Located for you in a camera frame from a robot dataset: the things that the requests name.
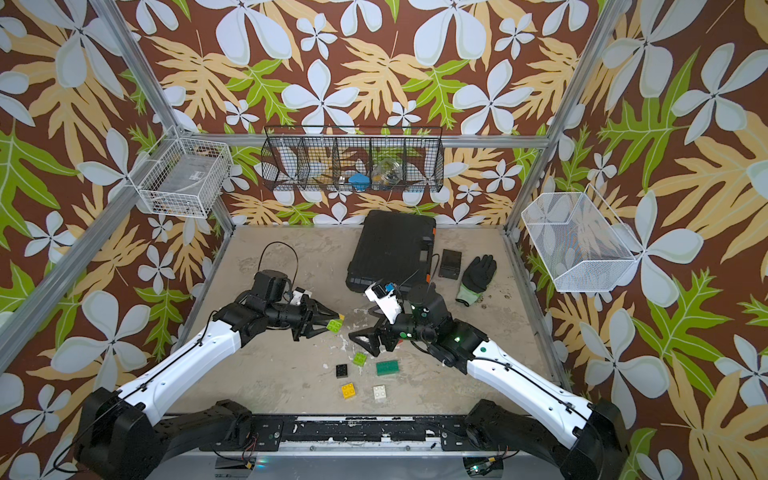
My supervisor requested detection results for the black wire basket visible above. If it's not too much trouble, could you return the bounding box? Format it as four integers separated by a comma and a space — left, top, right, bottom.
257, 125, 445, 193

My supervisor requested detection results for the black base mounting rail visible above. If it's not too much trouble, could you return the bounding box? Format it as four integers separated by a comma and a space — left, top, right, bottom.
199, 414, 511, 454

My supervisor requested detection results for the white lego brick lower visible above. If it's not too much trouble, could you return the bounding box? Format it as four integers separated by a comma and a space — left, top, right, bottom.
372, 385, 387, 402

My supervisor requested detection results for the white mesh basket right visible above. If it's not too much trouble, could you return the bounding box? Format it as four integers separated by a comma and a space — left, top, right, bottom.
522, 185, 642, 293

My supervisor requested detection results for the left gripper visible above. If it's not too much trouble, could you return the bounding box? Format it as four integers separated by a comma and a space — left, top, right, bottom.
267, 293, 340, 339

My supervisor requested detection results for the blue object in basket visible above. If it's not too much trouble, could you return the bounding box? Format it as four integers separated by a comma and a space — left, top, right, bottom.
347, 173, 371, 192

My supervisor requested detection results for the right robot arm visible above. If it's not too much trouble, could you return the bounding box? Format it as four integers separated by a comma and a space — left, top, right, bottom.
349, 283, 630, 479

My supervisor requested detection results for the white wire basket left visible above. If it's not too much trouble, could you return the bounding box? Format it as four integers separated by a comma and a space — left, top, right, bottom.
134, 137, 233, 219

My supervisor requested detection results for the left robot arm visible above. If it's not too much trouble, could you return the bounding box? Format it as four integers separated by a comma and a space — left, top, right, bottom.
71, 270, 340, 479

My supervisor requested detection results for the black plastic tool case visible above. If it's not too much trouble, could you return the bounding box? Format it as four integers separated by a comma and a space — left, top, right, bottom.
345, 211, 436, 293

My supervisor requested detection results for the black work glove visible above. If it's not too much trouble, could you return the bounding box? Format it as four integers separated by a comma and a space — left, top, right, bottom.
456, 254, 497, 307

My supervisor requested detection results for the light green lego brick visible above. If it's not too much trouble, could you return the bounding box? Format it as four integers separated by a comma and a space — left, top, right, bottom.
326, 319, 343, 333
352, 352, 368, 367

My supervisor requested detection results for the small black box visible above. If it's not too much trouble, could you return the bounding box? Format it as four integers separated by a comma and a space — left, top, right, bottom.
438, 249, 462, 280

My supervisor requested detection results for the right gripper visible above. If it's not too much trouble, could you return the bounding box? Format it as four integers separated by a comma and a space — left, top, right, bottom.
350, 303, 439, 357

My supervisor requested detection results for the dark green lego brick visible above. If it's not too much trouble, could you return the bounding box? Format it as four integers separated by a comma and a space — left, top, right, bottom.
375, 360, 400, 377

